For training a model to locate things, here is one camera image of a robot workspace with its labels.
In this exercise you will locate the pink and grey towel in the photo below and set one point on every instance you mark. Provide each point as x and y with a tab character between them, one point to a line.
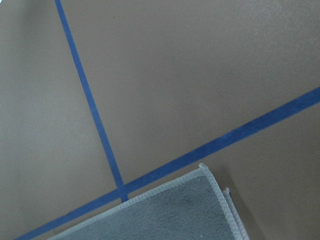
191	207

